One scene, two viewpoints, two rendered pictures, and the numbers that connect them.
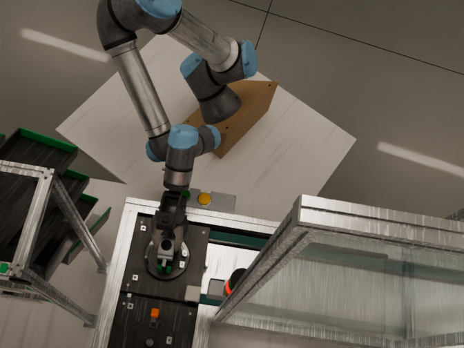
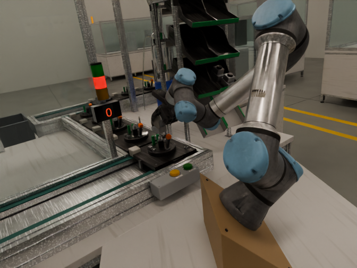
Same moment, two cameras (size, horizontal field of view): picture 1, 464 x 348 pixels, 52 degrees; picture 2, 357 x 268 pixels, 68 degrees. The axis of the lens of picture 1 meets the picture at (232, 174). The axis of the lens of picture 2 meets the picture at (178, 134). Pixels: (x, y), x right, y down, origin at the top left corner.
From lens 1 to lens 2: 1.72 m
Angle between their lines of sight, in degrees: 90
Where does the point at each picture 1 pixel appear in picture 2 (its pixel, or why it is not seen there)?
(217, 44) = (251, 98)
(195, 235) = (159, 161)
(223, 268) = (132, 175)
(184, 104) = (281, 225)
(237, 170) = (184, 225)
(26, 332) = not seen: hidden behind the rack
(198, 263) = (144, 157)
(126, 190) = (224, 170)
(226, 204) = (159, 181)
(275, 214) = (125, 228)
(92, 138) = not seen: hidden behind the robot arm
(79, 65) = not seen: outside the picture
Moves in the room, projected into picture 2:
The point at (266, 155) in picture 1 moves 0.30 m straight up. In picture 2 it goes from (175, 255) to (162, 172)
